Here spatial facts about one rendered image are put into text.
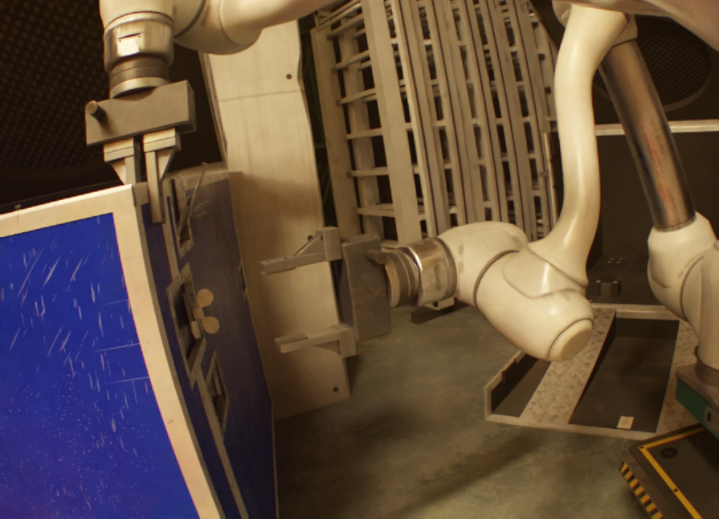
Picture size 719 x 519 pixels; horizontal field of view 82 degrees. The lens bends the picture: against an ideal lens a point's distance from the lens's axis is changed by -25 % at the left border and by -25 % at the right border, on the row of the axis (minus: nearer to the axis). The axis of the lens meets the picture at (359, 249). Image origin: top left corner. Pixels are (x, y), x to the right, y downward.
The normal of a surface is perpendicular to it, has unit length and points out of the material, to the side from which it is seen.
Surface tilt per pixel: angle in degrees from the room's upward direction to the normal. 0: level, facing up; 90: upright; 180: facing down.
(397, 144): 90
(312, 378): 90
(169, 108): 80
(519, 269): 51
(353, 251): 90
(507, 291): 57
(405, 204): 90
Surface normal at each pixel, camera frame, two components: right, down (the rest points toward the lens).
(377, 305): 0.40, 0.11
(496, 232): 0.10, -0.84
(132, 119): 0.13, -0.02
